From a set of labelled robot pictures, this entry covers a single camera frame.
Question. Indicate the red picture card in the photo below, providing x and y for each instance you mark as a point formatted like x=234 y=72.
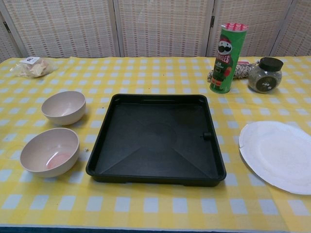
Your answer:
x=243 y=62

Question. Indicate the white paper plate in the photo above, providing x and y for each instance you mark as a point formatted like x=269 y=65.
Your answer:
x=277 y=155

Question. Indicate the green Pringles can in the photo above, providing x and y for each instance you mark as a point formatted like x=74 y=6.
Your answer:
x=224 y=72

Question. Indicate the plain beige bowl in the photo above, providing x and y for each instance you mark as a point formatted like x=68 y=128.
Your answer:
x=63 y=106

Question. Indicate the glass spice jar black lid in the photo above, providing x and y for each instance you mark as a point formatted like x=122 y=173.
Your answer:
x=264 y=80

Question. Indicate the yellow checkered tablecloth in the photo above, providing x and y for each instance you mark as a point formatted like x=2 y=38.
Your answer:
x=155 y=206

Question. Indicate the beige bowl with pink stain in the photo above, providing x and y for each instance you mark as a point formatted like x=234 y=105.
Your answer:
x=43 y=150

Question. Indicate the clear bag of snacks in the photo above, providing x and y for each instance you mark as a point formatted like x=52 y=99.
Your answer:
x=34 y=69

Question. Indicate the black square plastic tray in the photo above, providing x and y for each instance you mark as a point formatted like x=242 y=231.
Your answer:
x=155 y=136

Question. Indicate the woven folding screen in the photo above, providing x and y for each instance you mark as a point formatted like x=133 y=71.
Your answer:
x=73 y=29

